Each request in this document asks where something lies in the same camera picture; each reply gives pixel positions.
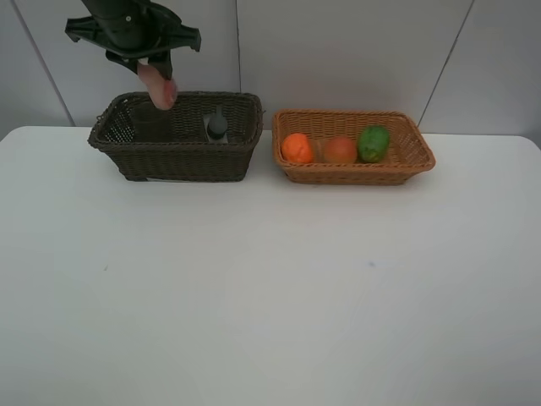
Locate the orange wicker basket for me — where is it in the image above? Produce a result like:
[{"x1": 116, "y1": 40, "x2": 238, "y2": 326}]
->
[{"x1": 272, "y1": 109, "x2": 436, "y2": 185}]

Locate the dark brown wicker basket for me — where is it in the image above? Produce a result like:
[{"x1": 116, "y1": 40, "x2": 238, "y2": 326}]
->
[{"x1": 88, "y1": 91, "x2": 263, "y2": 183}]

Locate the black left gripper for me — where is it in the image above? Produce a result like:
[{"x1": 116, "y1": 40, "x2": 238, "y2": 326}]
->
[{"x1": 65, "y1": 2, "x2": 200, "y2": 80}]

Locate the round brown bread bun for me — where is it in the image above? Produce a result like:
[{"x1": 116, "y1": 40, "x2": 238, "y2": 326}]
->
[{"x1": 323, "y1": 136, "x2": 358, "y2": 164}]

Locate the translucent pink cup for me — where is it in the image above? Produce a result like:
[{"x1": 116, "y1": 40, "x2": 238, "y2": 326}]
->
[{"x1": 132, "y1": 105, "x2": 172, "y2": 143}]

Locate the green lime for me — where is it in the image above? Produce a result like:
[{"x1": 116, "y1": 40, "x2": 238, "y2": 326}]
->
[{"x1": 358, "y1": 125, "x2": 390, "y2": 163}]

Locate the dark packaged bottle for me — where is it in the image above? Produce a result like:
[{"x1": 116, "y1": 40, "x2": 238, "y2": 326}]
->
[{"x1": 203, "y1": 106, "x2": 228, "y2": 145}]

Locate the orange mandarin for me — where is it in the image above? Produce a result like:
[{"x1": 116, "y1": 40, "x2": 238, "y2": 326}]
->
[{"x1": 281, "y1": 133, "x2": 314, "y2": 164}]

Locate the pink bottle white cap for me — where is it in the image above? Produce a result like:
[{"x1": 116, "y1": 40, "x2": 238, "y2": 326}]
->
[{"x1": 137, "y1": 62, "x2": 178, "y2": 111}]

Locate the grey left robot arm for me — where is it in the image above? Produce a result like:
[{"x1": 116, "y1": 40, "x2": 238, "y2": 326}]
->
[{"x1": 64, "y1": 0, "x2": 201, "y2": 80}]

